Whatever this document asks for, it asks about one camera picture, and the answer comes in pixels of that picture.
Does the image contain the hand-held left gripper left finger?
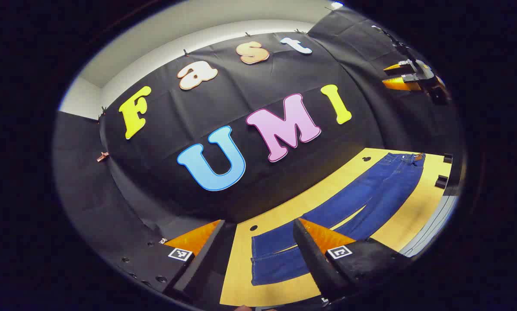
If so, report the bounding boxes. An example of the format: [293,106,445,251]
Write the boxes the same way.
[107,219,227,305]

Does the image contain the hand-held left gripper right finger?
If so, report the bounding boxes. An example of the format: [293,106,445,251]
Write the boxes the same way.
[292,217,415,303]

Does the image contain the blue jeans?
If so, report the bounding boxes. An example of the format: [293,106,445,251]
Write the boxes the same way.
[250,152,427,286]

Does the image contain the black backdrop cloth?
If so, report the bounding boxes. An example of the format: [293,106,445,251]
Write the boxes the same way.
[52,6,463,303]

